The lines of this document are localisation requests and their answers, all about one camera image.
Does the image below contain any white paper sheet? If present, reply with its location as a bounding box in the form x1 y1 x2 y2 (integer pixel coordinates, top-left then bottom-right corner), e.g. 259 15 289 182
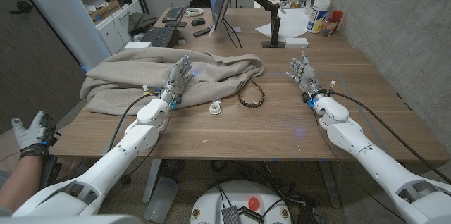
254 8 310 39

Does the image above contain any person's white gloved hand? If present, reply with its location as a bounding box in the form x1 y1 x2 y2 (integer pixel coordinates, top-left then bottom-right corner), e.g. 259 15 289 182
11 110 61 154

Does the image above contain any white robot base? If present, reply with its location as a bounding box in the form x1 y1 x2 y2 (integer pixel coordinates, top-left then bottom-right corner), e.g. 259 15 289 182
190 180 292 224

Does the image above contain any white tape roll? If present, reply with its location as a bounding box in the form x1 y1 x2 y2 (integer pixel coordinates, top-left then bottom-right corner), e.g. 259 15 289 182
208 98 223 116

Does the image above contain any white shelf cabinet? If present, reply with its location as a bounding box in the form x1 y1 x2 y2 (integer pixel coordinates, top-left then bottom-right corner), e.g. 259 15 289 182
10 0 144 70

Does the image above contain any black round fan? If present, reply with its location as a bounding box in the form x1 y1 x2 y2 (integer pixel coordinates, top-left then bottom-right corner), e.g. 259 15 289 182
160 159 187 179

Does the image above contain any clear glass cup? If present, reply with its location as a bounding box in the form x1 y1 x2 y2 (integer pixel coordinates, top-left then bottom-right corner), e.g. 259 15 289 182
321 18 338 37

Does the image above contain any black door handle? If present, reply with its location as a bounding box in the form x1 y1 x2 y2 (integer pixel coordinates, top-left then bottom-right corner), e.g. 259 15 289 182
9 0 35 15

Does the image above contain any cardboard box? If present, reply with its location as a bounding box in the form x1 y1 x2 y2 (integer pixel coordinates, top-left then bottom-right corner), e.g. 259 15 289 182
88 0 121 23

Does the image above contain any grey table leg with foot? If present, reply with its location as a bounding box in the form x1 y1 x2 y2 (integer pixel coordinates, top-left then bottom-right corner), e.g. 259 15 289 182
142 159 181 224

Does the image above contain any white coiled cable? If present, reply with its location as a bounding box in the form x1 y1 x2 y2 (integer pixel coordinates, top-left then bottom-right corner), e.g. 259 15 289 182
184 7 206 18

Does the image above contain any red cup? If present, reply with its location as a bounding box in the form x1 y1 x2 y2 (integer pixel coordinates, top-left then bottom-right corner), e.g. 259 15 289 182
330 10 345 27

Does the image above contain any beige coat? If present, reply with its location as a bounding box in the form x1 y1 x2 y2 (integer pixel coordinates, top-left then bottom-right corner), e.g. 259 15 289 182
79 47 266 116

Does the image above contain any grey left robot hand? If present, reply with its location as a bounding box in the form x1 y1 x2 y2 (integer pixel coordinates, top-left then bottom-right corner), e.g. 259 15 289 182
157 54 196 111

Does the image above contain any grey green jacket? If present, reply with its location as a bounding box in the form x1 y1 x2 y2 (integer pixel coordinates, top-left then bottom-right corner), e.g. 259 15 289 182
127 11 159 37

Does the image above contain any person's bare forearm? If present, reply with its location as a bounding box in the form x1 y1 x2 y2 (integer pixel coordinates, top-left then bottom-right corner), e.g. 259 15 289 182
0 153 44 214

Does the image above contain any dark braided headband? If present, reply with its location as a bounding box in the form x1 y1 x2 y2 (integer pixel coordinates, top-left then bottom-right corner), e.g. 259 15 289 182
236 79 266 109

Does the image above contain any black slim keyboard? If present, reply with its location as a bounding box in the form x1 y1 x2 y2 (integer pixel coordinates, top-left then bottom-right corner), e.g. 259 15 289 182
161 6 186 23

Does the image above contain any black bag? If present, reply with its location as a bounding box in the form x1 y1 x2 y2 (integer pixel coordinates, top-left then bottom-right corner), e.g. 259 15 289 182
189 0 212 9

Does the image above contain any black keyboard with wide body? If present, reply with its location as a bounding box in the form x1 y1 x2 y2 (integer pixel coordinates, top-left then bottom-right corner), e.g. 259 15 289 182
140 25 177 48

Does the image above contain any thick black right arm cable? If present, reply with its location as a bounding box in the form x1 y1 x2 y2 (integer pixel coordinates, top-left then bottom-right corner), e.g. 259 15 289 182
329 89 451 185

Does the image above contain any black remote control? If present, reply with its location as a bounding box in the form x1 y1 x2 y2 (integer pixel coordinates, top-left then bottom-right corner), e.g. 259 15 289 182
192 25 215 38

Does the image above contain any white wipes canister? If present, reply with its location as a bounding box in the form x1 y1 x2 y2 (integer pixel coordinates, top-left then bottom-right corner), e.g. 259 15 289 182
306 0 332 35

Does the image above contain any black monitor cable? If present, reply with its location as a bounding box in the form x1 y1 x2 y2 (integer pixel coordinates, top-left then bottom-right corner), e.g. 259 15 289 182
221 18 243 49

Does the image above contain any white box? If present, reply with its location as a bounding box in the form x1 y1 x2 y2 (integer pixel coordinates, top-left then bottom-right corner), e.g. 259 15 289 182
283 37 309 49
124 42 153 51

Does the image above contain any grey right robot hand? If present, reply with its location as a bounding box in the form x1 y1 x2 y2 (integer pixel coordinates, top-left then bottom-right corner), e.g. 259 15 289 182
285 51 328 104

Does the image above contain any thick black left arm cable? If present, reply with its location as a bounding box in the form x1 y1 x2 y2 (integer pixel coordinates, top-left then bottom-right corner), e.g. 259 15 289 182
105 93 153 154

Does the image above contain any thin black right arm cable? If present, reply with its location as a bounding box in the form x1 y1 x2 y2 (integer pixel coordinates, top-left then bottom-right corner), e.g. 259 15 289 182
311 106 408 222

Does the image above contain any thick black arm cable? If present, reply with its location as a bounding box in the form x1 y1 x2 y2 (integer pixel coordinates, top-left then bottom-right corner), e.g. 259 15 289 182
105 93 153 154
329 89 451 185

